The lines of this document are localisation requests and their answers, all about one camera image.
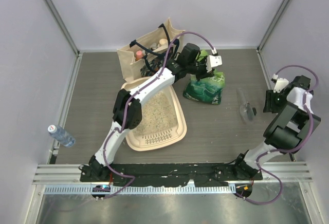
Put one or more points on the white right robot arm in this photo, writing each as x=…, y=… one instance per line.
x=294, y=121

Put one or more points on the cream plastic litter box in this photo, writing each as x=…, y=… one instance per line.
x=164, y=138

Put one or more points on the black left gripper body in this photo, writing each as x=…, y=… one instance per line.
x=199, y=69

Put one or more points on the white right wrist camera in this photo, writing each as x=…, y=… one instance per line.
x=280, y=83

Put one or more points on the clear water bottle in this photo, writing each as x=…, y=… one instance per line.
x=61, y=135

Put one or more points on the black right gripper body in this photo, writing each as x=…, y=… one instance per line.
x=275, y=101

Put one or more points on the green litter bag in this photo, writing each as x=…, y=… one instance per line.
x=208, y=90

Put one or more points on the beige capped bottle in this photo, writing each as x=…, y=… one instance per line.
x=163, y=42

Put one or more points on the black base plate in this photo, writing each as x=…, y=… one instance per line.
x=168, y=175

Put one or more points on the perforated cable duct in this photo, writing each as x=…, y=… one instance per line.
x=93, y=189

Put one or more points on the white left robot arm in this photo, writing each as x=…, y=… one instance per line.
x=128, y=106

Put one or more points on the clear plastic scoop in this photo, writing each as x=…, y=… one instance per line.
x=245, y=109

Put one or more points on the cat litter pile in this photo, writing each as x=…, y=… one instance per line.
x=157, y=115

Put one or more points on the pink capped bottle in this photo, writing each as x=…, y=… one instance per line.
x=139, y=55

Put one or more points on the beige canvas tote bag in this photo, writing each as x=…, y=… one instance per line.
x=148, y=43

